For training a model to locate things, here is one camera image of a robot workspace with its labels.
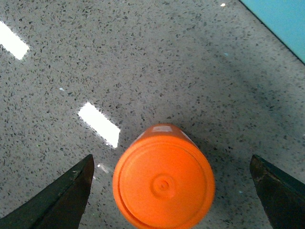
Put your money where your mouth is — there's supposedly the light blue plastic box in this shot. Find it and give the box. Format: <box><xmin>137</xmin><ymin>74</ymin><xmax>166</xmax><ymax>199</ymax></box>
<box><xmin>242</xmin><ymin>0</ymin><xmax>305</xmax><ymax>62</ymax></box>

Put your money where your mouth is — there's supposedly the orange cylindrical canister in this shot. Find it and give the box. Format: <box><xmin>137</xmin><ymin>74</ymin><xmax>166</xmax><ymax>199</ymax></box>
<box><xmin>112</xmin><ymin>124</ymin><xmax>215</xmax><ymax>229</ymax></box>

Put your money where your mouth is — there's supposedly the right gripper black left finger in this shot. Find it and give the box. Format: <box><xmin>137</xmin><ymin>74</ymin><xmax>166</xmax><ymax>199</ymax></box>
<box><xmin>0</xmin><ymin>154</ymin><xmax>94</xmax><ymax>229</ymax></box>

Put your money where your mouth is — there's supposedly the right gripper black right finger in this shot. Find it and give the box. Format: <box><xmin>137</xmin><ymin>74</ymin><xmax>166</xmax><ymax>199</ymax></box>
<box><xmin>249</xmin><ymin>155</ymin><xmax>305</xmax><ymax>229</ymax></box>

